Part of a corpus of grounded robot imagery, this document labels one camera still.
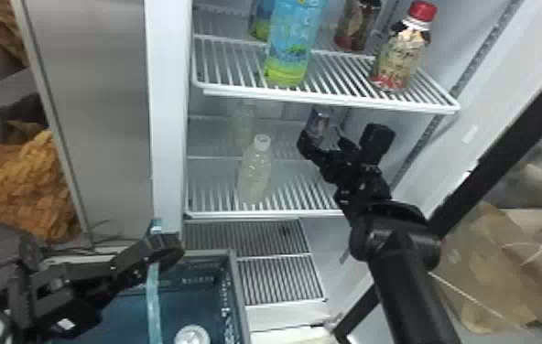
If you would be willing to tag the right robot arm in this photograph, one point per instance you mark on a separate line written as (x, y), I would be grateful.
(405, 288)

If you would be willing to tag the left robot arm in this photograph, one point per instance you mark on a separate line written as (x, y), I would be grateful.
(59, 293)

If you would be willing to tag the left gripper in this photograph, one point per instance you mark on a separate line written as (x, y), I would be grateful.
(129, 266)

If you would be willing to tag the person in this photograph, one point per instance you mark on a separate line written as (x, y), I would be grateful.
(16, 182)

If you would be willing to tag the blue basket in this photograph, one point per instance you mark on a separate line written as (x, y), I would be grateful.
(189, 298)

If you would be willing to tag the clear bottle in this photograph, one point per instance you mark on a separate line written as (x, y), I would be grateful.
(254, 170)
(243, 126)

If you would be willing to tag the red capped bottle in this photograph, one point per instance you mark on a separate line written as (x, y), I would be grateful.
(401, 55)

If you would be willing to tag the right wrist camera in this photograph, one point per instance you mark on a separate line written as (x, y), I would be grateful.
(376, 141)

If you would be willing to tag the fridge door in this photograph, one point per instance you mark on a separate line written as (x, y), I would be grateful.
(506, 153)

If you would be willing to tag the dark red bottle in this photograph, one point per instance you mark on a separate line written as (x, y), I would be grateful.
(355, 24)

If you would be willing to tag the white fridge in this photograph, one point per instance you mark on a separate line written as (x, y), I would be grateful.
(167, 120)

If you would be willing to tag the green bottle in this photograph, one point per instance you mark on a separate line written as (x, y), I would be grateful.
(292, 43)
(260, 19)

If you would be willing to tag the cardboard box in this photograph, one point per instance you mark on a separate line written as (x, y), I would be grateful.
(506, 269)

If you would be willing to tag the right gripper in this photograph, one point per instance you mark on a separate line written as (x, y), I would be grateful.
(357, 180)

